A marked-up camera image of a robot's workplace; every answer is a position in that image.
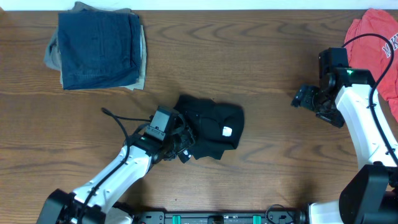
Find black t-shirt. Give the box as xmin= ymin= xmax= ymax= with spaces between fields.
xmin=174 ymin=95 xmax=245 ymax=163

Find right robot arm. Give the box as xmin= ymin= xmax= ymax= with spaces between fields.
xmin=292 ymin=48 xmax=397 ymax=223

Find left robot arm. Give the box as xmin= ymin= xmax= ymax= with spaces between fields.
xmin=37 ymin=106 xmax=196 ymax=223

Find red printed t-shirt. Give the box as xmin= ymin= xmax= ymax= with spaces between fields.
xmin=345 ymin=9 xmax=397 ymax=118

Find folded navy blue trousers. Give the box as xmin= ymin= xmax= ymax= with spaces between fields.
xmin=58 ymin=11 xmax=141 ymax=90

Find folded khaki beige trousers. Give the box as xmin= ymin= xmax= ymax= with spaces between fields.
xmin=44 ymin=1 xmax=147 ymax=91

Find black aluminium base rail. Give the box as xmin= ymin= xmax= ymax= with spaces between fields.
xmin=132 ymin=208 xmax=309 ymax=224

